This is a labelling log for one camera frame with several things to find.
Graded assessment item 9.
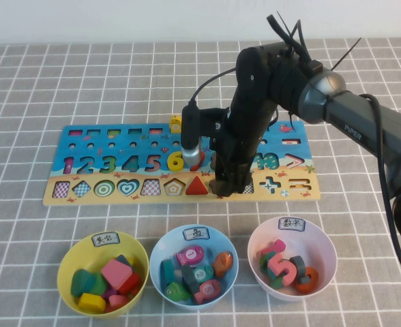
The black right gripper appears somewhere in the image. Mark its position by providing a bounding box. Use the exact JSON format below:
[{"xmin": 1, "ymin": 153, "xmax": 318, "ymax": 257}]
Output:
[{"xmin": 209, "ymin": 125, "xmax": 270, "ymax": 199}]

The light blue plastic bowl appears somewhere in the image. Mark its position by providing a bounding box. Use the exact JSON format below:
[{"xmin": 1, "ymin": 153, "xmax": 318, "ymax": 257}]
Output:
[{"xmin": 149, "ymin": 223, "xmax": 239, "ymax": 311}]

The paper label on blue bowl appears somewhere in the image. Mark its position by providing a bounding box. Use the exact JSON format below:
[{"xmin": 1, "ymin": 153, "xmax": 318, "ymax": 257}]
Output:
[{"xmin": 182, "ymin": 227, "xmax": 211, "ymax": 242}]

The paper label on pink bowl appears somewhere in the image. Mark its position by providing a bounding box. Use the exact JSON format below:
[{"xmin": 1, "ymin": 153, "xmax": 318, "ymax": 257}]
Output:
[{"xmin": 277, "ymin": 217, "xmax": 306, "ymax": 232}]

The wooden number shape puzzle board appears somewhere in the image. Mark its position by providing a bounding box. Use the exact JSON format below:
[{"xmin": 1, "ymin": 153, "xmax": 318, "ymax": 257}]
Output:
[{"xmin": 42, "ymin": 121, "xmax": 321, "ymax": 207}]

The pink plastic bowl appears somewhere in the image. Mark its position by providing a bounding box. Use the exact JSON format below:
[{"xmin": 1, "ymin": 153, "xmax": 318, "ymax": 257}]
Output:
[{"xmin": 247, "ymin": 216, "xmax": 338, "ymax": 302}]

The paper label on yellow bowl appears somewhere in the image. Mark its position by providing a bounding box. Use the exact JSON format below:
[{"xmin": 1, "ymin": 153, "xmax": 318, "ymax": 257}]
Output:
[{"xmin": 91, "ymin": 232, "xmax": 121, "ymax": 247}]

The yellow plastic bowl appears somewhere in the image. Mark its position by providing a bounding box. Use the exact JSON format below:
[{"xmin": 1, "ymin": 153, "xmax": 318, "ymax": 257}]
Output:
[{"xmin": 57, "ymin": 230, "xmax": 150, "ymax": 319}]

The red wooden triangle block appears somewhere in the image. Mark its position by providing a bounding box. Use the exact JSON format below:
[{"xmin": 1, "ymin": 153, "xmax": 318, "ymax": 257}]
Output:
[{"xmin": 185, "ymin": 176, "xmax": 209, "ymax": 196}]

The red wooden number seven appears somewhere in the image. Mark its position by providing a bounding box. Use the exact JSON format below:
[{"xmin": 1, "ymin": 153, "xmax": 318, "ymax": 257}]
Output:
[{"xmin": 189, "ymin": 151, "xmax": 206, "ymax": 172}]

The yellow wooden number six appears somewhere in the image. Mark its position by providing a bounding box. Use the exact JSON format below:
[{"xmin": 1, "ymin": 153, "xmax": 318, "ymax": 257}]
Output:
[{"xmin": 166, "ymin": 150, "xmax": 185, "ymax": 172}]

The magenta wooden number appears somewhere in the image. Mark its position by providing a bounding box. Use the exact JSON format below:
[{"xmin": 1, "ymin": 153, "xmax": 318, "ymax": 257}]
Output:
[{"xmin": 260, "ymin": 238, "xmax": 286, "ymax": 258}]

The orange wooden fish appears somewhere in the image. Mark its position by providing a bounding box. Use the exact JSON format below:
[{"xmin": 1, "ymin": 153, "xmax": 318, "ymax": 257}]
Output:
[{"xmin": 211, "ymin": 251, "xmax": 235, "ymax": 277}]

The magenta fish number one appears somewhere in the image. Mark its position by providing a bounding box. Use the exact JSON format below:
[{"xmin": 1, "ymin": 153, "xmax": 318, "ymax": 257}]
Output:
[{"xmin": 175, "ymin": 246, "xmax": 205, "ymax": 266}]

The yellow fish peg six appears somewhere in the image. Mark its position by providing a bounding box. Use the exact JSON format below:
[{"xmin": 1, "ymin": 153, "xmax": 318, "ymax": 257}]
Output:
[{"xmin": 169, "ymin": 114, "xmax": 183, "ymax": 134}]

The green wooden number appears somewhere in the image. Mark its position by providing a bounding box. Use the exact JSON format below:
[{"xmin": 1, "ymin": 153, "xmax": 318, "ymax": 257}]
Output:
[{"xmin": 258, "ymin": 253, "xmax": 273, "ymax": 275}]

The pink wooden number five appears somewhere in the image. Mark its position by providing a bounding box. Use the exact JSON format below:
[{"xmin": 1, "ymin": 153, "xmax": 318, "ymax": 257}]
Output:
[{"xmin": 267, "ymin": 251, "xmax": 297, "ymax": 286}]

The teal fish number two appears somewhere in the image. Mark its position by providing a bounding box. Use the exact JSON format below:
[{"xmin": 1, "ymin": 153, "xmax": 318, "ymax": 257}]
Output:
[{"xmin": 192, "ymin": 264, "xmax": 215, "ymax": 283}]

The grey wooden number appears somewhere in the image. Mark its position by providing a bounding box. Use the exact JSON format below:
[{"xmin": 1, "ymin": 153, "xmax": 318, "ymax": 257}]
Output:
[{"xmin": 288, "ymin": 255, "xmax": 311, "ymax": 285}]

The teal wooden number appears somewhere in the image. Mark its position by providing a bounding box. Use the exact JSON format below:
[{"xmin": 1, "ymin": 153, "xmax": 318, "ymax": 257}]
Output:
[{"xmin": 267, "ymin": 274, "xmax": 285, "ymax": 290}]

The dark grey wooden fish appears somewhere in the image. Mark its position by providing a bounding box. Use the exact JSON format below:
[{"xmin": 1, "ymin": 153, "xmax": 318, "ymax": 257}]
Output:
[{"xmin": 180, "ymin": 264, "xmax": 201, "ymax": 296}]

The teal wooden fish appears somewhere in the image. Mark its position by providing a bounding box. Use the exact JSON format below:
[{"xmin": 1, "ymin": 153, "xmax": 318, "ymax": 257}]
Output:
[{"xmin": 159, "ymin": 258, "xmax": 178, "ymax": 289}]

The pink fish number five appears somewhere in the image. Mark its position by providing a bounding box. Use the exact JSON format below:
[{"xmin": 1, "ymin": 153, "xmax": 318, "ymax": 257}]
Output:
[{"xmin": 193, "ymin": 279, "xmax": 222, "ymax": 305}]

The green wooden fish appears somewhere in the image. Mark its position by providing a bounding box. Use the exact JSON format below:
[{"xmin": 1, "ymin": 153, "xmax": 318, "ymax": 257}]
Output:
[{"xmin": 163, "ymin": 282, "xmax": 192, "ymax": 302}]

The orange wooden number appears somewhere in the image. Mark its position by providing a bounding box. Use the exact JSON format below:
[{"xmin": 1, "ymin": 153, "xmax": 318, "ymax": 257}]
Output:
[{"xmin": 294, "ymin": 266, "xmax": 319, "ymax": 295}]

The dark grey wooden block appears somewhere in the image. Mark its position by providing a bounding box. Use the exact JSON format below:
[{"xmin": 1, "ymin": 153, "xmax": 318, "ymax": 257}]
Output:
[{"xmin": 114, "ymin": 254, "xmax": 133, "ymax": 268}]

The pink square block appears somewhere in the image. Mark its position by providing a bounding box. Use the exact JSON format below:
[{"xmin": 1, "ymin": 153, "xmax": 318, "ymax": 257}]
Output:
[{"xmin": 100, "ymin": 258, "xmax": 134, "ymax": 290}]

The pink small wooden block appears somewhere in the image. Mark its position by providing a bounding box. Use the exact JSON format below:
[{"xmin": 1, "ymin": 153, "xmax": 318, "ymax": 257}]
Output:
[{"xmin": 105, "ymin": 294, "xmax": 130, "ymax": 313}]

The green round block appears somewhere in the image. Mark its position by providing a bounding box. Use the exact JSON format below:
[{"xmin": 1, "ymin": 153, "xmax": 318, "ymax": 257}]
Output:
[{"xmin": 90, "ymin": 272, "xmax": 108, "ymax": 296}]

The black zip tie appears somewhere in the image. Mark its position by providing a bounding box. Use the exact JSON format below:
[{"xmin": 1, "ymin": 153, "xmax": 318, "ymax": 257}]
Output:
[{"xmin": 333, "ymin": 37, "xmax": 362, "ymax": 71}]

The dark green heart block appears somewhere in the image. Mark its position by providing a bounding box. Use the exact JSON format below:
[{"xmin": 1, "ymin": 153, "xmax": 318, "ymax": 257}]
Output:
[{"xmin": 70, "ymin": 268, "xmax": 97, "ymax": 298}]

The yellow wooden block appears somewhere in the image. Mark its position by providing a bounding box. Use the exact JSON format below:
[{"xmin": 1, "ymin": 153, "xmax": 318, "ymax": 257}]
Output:
[{"xmin": 77, "ymin": 292, "xmax": 106, "ymax": 313}]

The grey white-grid tablecloth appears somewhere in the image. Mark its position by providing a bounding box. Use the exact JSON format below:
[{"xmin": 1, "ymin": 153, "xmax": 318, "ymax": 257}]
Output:
[{"xmin": 0, "ymin": 37, "xmax": 401, "ymax": 327}]

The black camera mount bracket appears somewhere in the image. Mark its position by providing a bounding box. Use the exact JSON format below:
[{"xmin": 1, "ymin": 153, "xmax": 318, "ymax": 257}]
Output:
[{"xmin": 198, "ymin": 107, "xmax": 231, "ymax": 137}]

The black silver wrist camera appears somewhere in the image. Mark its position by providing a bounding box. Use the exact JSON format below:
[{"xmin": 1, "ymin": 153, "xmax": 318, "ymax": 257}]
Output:
[{"xmin": 180, "ymin": 104, "xmax": 203, "ymax": 170}]

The thin black camera cable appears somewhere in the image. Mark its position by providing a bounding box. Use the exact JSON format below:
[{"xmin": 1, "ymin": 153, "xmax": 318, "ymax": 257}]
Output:
[{"xmin": 188, "ymin": 67, "xmax": 239, "ymax": 107}]

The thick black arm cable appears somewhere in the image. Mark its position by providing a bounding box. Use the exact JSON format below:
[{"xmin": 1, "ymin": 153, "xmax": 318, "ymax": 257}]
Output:
[{"xmin": 267, "ymin": 12, "xmax": 401, "ymax": 299}]

